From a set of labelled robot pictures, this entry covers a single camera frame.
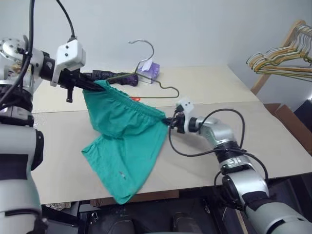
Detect green shorts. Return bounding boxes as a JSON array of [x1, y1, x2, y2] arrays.
[[81, 79, 169, 205]]

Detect purple tissue pack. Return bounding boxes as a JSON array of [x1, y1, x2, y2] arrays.
[[136, 60, 161, 85]]

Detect black folded umbrella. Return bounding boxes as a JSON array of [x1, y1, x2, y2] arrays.
[[82, 69, 140, 87]]

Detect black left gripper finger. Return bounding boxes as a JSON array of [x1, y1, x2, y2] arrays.
[[77, 81, 107, 93], [79, 73, 103, 88]]

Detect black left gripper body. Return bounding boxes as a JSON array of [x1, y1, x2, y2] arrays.
[[58, 68, 83, 103]]

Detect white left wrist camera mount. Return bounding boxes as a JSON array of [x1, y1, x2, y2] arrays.
[[50, 39, 87, 87]]

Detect black table frame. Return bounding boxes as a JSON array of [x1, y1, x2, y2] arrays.
[[41, 179, 249, 234]]

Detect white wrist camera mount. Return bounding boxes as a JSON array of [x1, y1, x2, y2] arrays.
[[50, 39, 87, 87], [175, 95, 195, 134]]

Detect thin wire clothes hanger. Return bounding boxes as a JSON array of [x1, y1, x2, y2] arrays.
[[106, 39, 180, 99]]

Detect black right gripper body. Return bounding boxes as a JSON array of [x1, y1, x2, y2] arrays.
[[170, 112, 187, 134]]

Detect wooden rack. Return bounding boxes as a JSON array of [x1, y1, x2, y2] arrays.
[[250, 19, 312, 95]]

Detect bundle of wire hangers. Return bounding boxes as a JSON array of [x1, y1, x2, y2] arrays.
[[246, 22, 312, 82]]

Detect cardboard sheet under table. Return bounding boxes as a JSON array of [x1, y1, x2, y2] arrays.
[[89, 190, 180, 208]]

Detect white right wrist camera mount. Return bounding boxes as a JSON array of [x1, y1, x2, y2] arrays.
[[175, 95, 195, 134]]

